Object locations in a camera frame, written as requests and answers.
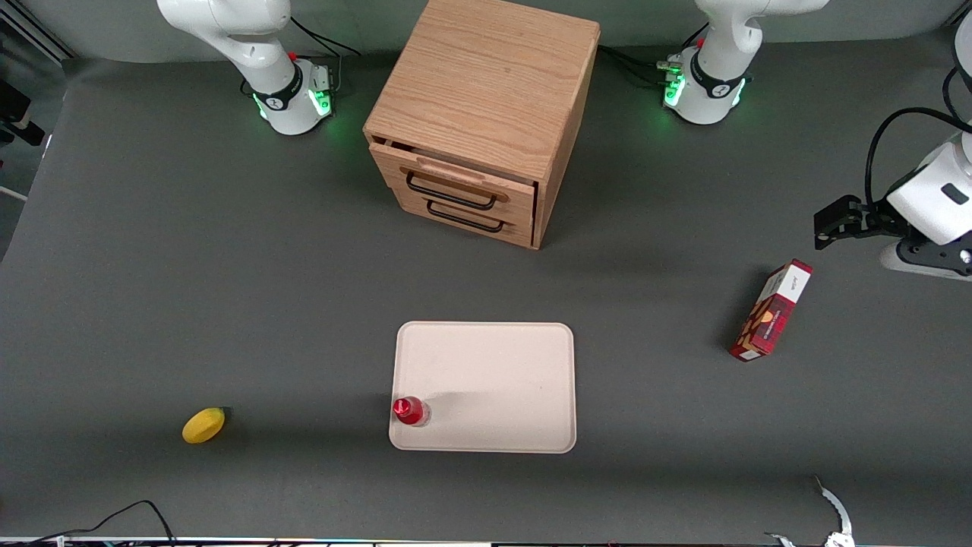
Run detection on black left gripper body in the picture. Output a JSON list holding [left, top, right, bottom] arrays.
[[849, 199, 908, 242]]

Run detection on red coke bottle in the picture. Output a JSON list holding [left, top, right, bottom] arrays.
[[392, 396, 431, 428]]

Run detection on cream rectangular tray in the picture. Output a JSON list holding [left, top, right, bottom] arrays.
[[388, 321, 577, 454]]

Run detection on red snack box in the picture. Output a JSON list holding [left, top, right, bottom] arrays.
[[729, 258, 814, 363]]

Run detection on white curved plastic strip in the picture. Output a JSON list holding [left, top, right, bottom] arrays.
[[765, 476, 855, 547]]

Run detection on wooden drawer front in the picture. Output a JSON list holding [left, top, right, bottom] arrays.
[[369, 139, 538, 217], [383, 173, 538, 250]]

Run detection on yellow toy lemon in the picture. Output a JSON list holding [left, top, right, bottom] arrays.
[[182, 407, 227, 445]]

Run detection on wooden drawer cabinet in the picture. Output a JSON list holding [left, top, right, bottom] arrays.
[[363, 0, 602, 251]]

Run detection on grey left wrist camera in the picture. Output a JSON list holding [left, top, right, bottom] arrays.
[[879, 238, 972, 283]]

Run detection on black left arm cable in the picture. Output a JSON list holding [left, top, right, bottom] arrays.
[[866, 67, 972, 207]]

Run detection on grey metal rail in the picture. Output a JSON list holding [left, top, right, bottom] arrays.
[[0, 11, 77, 62]]

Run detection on black left base cables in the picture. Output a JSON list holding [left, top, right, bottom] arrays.
[[598, 44, 673, 88]]

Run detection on black base cables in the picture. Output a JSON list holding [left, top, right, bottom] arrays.
[[289, 14, 362, 58], [598, 44, 673, 88]]

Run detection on black right base cables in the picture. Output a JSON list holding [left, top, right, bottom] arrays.
[[289, 14, 362, 58]]

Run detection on black drawer handle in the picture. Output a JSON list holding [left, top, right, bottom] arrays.
[[406, 170, 500, 212], [426, 199, 507, 234]]

